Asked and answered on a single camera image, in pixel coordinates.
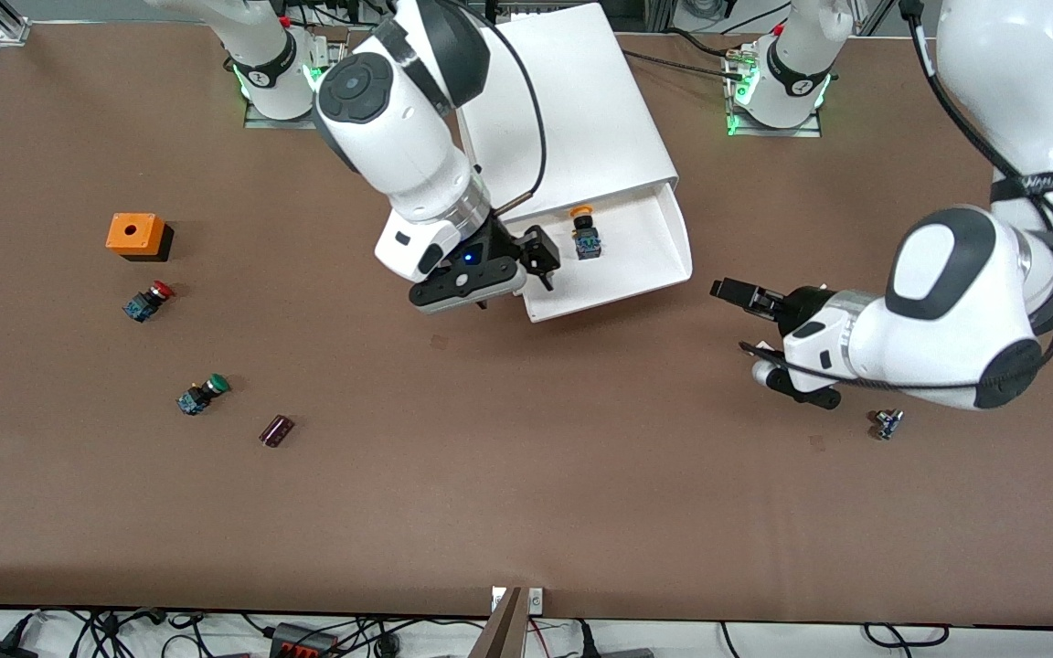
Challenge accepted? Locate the black cable on table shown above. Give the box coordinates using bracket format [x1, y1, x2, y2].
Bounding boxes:
[622, 50, 747, 80]
[668, 27, 734, 58]

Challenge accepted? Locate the small white bracket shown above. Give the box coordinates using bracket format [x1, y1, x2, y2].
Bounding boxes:
[491, 588, 545, 614]

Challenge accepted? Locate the green push button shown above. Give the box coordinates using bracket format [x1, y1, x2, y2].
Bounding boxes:
[177, 374, 231, 417]

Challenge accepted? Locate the brown post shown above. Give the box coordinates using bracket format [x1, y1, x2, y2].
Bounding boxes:
[469, 587, 527, 658]

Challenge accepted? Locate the white plastic drawer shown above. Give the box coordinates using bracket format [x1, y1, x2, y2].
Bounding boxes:
[496, 180, 694, 324]

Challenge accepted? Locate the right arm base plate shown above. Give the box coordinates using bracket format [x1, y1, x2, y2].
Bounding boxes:
[243, 38, 331, 130]

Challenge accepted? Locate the yellow push button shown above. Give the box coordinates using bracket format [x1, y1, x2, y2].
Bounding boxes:
[569, 207, 603, 261]

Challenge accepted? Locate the white drawer cabinet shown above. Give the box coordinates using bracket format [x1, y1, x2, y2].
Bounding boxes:
[455, 3, 679, 228]

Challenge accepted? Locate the red push button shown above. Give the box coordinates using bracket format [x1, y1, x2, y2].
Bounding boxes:
[122, 281, 175, 323]

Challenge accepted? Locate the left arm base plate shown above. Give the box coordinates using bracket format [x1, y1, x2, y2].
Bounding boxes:
[726, 55, 824, 139]

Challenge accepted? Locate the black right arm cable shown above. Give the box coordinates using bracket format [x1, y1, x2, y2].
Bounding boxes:
[440, 0, 548, 222]

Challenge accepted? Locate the black power strip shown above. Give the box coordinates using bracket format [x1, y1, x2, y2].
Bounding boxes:
[269, 623, 342, 658]

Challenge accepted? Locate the orange box with hole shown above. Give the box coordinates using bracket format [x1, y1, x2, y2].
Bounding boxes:
[106, 213, 174, 263]

